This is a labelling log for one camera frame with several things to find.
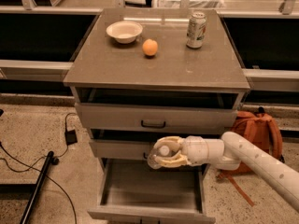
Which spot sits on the black pole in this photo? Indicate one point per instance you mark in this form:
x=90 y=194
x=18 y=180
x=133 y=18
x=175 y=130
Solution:
x=37 y=188

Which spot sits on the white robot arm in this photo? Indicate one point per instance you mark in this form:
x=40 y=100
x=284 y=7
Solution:
x=227 y=153

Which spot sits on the grey drawer cabinet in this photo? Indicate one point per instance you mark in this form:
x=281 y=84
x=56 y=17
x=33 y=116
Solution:
x=109 y=73

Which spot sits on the black power adapter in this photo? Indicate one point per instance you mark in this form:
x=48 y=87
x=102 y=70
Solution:
x=70 y=137

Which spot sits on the middle grey drawer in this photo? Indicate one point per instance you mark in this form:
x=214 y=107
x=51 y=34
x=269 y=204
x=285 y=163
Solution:
x=124 y=145

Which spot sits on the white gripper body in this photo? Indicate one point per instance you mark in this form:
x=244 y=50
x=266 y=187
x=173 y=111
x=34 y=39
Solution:
x=192 y=150

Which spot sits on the soda can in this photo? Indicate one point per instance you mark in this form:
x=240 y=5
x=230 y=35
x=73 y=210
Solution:
x=196 y=30

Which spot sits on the orange fruit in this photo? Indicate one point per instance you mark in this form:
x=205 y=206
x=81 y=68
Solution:
x=150 y=47

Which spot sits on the bottom grey drawer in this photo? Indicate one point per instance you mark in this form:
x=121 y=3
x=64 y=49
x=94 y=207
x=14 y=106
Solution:
x=132 y=192

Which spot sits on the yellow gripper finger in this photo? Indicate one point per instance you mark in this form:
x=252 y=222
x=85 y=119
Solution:
x=172 y=142
x=172 y=162

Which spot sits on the grey drawer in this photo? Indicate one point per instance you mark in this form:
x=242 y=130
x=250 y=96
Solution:
x=154 y=119
x=124 y=145
x=132 y=192

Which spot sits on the top grey drawer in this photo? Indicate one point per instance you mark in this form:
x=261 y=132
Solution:
x=154 y=119

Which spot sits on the white bowl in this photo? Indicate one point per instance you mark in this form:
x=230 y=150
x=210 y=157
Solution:
x=124 y=32

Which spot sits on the orange backpack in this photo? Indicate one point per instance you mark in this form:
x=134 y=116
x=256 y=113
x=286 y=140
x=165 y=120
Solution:
x=262 y=131

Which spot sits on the clear plastic water bottle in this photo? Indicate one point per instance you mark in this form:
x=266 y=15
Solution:
x=157 y=155

